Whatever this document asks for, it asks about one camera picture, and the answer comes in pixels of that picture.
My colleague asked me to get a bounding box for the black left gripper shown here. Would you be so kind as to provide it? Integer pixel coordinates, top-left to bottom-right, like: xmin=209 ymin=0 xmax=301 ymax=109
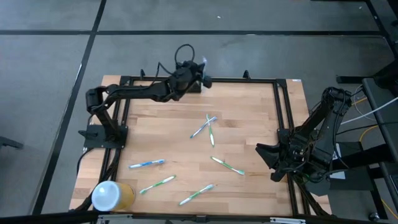
xmin=169 ymin=60 xmax=213 ymax=100

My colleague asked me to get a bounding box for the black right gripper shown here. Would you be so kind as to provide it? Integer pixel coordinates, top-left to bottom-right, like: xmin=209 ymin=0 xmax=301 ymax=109
xmin=255 ymin=134 xmax=293 ymax=183

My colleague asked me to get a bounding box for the green white toothbrush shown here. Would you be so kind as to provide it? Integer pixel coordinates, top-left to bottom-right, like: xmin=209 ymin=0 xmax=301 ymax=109
xmin=179 ymin=184 xmax=215 ymax=206
xmin=206 ymin=114 xmax=215 ymax=148
xmin=210 ymin=156 xmax=246 ymax=175
xmin=139 ymin=175 xmax=177 ymax=195

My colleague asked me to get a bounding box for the white paper sheet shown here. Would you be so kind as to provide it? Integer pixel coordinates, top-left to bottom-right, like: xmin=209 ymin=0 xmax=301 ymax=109
xmin=330 ymin=151 xmax=346 ymax=180

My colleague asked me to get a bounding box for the black equipment stand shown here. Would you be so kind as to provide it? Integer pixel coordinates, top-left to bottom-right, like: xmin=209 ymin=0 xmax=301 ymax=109
xmin=329 ymin=142 xmax=398 ymax=192

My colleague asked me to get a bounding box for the dark grey desk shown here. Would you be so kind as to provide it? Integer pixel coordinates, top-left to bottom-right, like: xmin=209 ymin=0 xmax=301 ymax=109
xmin=362 ymin=77 xmax=398 ymax=220

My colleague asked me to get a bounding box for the black floor stand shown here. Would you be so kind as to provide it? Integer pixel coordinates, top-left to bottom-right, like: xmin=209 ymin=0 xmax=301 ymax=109
xmin=336 ymin=60 xmax=398 ymax=90

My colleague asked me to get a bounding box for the yellow canister white lid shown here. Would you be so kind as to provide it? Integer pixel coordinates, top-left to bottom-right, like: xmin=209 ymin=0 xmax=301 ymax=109
xmin=91 ymin=180 xmax=136 ymax=213

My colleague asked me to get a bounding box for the black stand foot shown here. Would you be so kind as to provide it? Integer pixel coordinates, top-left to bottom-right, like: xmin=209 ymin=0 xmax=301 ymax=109
xmin=0 ymin=136 xmax=25 ymax=150

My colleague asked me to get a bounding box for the black crossbeam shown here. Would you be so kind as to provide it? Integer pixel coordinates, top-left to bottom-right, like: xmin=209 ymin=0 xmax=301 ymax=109
xmin=0 ymin=210 xmax=398 ymax=224

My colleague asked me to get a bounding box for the black wire basket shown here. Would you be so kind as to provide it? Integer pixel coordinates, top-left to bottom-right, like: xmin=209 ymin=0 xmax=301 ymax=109
xmin=186 ymin=81 xmax=203 ymax=93

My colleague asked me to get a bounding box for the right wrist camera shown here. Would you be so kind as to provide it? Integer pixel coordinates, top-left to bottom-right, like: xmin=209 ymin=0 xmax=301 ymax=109
xmin=290 ymin=139 xmax=308 ymax=163

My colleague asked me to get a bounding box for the black aluminium table frame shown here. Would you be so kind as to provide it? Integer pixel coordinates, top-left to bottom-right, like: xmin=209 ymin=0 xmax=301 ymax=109
xmin=70 ymin=68 xmax=332 ymax=218

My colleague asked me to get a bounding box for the black left camera cable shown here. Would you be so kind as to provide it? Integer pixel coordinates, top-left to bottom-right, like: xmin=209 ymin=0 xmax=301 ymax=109
xmin=157 ymin=44 xmax=196 ymax=78

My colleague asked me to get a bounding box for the silver metal bracket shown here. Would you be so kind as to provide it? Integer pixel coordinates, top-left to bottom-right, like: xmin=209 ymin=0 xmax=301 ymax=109
xmin=269 ymin=217 xmax=307 ymax=224

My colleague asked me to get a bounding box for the white cable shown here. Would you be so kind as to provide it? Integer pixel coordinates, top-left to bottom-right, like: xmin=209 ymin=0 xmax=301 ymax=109
xmin=340 ymin=96 xmax=398 ymax=126

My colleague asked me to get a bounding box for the yellow cable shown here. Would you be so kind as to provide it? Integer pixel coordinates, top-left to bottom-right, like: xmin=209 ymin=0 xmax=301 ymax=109
xmin=351 ymin=96 xmax=369 ymax=108

